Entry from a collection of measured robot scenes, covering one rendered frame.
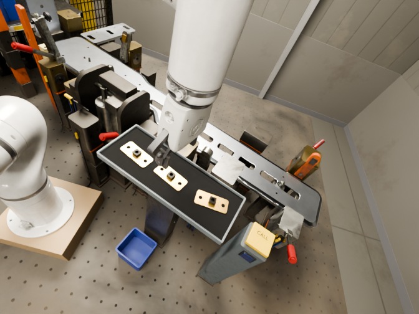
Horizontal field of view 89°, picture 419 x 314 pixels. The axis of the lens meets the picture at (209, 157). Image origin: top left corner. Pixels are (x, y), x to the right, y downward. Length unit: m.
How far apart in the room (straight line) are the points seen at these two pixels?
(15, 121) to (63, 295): 0.58
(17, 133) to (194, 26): 0.49
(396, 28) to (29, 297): 3.42
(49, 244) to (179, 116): 0.69
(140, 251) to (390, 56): 3.16
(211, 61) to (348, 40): 2.85
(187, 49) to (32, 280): 0.89
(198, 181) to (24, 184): 0.46
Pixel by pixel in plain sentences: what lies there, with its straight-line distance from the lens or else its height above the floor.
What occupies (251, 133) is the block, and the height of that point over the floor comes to 1.03.
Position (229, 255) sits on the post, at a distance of 0.63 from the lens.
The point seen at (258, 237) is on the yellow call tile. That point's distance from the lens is 0.55.
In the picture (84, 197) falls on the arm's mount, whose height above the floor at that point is 0.79.
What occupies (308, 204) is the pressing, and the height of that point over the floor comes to 1.00.
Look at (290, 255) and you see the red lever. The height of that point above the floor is 1.13.
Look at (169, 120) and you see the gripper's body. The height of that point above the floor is 1.38.
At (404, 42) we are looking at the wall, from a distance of 3.31.
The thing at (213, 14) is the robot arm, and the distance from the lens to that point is 0.26.
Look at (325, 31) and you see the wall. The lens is 2.99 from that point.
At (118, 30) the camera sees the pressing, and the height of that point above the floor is 1.00.
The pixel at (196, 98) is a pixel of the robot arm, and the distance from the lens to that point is 0.31.
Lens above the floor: 1.62
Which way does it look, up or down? 50 degrees down
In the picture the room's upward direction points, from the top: 25 degrees clockwise
